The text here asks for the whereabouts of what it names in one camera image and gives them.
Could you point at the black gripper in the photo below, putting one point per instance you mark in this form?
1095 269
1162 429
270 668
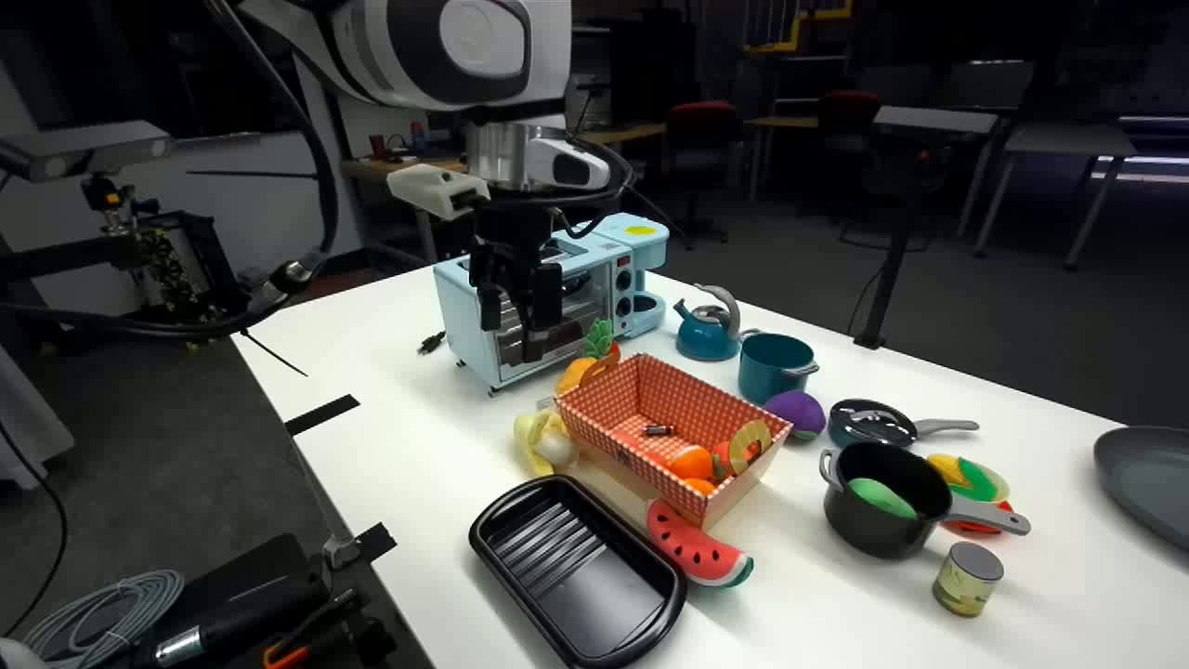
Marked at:
510 237

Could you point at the orange checkered cardboard box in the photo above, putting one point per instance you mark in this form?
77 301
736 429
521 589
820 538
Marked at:
645 415

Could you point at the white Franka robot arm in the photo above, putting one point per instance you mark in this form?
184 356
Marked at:
432 48

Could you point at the light blue toaster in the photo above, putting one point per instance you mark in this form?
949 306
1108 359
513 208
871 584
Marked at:
580 279

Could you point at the yellow toy banana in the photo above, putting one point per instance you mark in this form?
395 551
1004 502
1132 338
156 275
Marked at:
539 441

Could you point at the teal toy kettle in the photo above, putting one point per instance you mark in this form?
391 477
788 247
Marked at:
707 330

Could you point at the black tape strip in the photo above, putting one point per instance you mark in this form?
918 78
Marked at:
321 415
372 545

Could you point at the orange toy fruit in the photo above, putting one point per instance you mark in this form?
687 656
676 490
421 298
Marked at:
687 462

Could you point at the red office chair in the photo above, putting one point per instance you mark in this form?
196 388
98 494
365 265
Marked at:
700 139

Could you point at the teal toy pot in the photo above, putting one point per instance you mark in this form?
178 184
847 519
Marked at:
773 371

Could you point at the black grill tray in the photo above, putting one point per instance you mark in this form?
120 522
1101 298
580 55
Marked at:
577 573

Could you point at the toy fruit slice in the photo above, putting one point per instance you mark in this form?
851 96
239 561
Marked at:
747 445

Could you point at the toy watermelon slice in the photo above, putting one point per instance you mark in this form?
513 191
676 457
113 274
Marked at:
696 549

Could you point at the purple toy eggplant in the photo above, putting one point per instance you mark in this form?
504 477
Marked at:
798 415

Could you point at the small dark frying pan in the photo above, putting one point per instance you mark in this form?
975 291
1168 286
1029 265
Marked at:
879 420

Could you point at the black tripod pole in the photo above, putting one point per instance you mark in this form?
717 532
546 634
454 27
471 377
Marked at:
894 243

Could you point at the green toy vegetable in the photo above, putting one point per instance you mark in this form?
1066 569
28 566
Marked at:
882 494

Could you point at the black cooking pot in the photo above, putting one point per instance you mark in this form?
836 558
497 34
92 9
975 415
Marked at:
882 512

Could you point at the grey folding table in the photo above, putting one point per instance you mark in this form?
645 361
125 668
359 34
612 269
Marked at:
949 122

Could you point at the colourful toy measuring spoons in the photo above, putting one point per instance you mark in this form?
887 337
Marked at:
978 491

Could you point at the small green cup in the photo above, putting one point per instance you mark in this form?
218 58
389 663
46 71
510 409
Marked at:
968 580

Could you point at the grey side table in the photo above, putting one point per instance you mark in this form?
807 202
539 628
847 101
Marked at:
1099 155

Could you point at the grey plate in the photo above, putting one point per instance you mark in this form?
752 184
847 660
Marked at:
1149 480

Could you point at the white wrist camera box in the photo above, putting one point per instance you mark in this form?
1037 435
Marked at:
436 191

